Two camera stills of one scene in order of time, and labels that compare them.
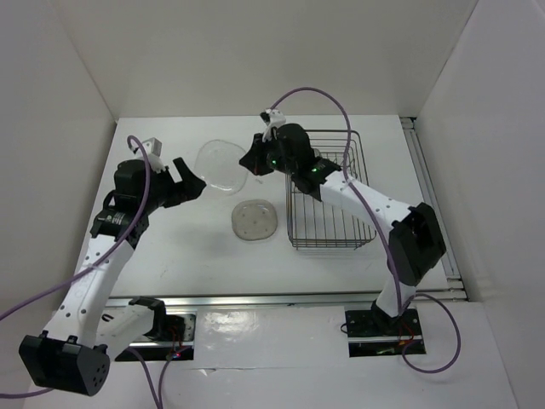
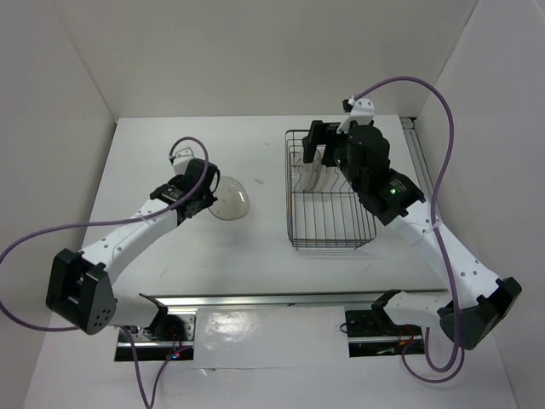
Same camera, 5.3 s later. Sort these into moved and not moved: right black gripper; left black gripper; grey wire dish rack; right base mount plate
Moved: left black gripper; right black gripper
Not moved: grey wire dish rack; right base mount plate
